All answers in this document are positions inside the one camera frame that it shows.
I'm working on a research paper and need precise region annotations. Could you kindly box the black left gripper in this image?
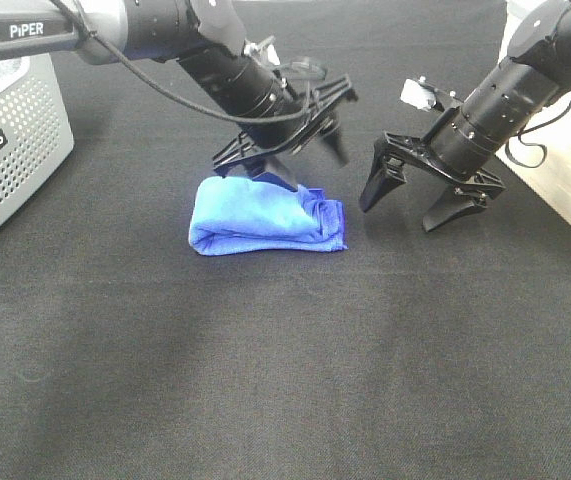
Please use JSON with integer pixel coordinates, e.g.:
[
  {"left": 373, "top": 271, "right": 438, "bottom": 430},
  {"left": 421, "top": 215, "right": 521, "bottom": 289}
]
[{"left": 212, "top": 75, "right": 358, "bottom": 191}]

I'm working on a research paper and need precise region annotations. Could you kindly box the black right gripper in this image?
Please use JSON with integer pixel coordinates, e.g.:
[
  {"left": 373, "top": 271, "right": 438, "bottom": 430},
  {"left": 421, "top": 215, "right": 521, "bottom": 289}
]
[{"left": 359, "top": 132, "right": 505, "bottom": 232}]

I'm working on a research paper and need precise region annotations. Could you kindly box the blue microfiber towel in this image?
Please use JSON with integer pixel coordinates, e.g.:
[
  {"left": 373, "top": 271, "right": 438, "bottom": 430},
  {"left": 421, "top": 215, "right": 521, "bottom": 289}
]
[{"left": 188, "top": 176, "right": 347, "bottom": 256}]

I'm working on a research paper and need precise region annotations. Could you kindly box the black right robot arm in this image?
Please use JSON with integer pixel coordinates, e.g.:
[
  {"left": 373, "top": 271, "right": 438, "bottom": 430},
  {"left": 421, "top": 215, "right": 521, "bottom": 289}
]
[{"left": 359, "top": 1, "right": 571, "bottom": 232}]

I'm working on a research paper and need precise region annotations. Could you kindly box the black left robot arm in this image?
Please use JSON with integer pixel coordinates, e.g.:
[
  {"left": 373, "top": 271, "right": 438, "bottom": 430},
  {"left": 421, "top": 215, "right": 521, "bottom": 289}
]
[{"left": 0, "top": 1, "right": 356, "bottom": 190}]

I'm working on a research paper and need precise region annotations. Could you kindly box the white plastic storage box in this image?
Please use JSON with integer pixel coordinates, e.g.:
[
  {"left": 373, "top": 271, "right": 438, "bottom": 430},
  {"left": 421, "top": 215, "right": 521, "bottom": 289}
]
[{"left": 491, "top": 0, "right": 571, "bottom": 258}]

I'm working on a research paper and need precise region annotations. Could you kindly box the black table cloth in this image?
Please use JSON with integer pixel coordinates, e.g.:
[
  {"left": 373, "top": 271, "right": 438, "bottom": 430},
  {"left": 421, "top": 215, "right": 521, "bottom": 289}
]
[{"left": 0, "top": 1, "right": 571, "bottom": 479}]

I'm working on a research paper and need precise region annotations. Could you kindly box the grey perforated plastic basket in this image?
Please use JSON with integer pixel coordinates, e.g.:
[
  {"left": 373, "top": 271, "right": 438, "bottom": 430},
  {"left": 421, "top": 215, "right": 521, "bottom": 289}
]
[{"left": 0, "top": 54, "right": 74, "bottom": 227}]

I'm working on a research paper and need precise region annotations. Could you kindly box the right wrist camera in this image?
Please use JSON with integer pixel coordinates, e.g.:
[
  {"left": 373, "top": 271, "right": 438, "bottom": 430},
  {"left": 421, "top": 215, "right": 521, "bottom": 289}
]
[{"left": 400, "top": 77, "right": 445, "bottom": 112}]

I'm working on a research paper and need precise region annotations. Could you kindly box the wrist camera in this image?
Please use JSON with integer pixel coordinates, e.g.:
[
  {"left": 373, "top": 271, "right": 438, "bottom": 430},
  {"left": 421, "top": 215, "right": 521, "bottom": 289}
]
[
  {"left": 400, "top": 77, "right": 445, "bottom": 112},
  {"left": 243, "top": 35, "right": 281, "bottom": 70}
]

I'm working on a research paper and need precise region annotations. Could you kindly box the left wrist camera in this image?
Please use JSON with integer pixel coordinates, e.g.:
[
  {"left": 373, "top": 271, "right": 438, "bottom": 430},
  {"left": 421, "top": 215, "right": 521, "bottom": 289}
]
[{"left": 243, "top": 35, "right": 281, "bottom": 70}]

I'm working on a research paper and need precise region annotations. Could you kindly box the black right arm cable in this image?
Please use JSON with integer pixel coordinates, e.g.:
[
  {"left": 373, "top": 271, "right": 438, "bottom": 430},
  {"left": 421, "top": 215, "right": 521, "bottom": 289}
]
[{"left": 502, "top": 89, "right": 571, "bottom": 169}]

